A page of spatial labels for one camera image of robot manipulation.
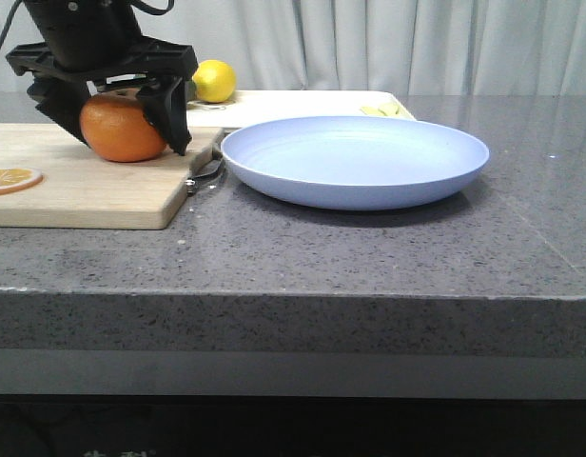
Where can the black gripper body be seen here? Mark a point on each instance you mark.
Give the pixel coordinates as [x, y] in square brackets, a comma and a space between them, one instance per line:
[89, 40]

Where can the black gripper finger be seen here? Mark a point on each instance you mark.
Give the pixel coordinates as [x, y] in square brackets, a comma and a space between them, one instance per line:
[61, 101]
[163, 99]

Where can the orange fruit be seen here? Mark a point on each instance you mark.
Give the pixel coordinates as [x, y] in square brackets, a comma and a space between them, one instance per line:
[115, 128]

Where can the light blue plate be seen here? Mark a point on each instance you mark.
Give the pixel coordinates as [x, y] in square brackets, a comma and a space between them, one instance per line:
[354, 162]

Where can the cream white tray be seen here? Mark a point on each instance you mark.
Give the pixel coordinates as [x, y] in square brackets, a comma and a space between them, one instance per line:
[249, 107]

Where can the yellow lemon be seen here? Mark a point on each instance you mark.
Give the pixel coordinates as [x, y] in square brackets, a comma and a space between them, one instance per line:
[214, 81]

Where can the wooden cutting board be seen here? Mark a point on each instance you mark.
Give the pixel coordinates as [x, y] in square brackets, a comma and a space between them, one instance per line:
[80, 190]

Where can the orange slice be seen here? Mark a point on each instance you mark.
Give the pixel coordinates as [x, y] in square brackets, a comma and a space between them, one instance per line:
[16, 179]

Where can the yellow plastic knife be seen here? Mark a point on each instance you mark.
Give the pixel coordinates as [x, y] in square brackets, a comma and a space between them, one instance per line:
[372, 111]

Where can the white curtain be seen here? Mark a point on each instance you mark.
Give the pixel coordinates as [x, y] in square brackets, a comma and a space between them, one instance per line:
[402, 47]

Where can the metal cutting board handle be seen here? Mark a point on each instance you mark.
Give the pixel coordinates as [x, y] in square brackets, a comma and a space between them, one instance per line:
[201, 175]

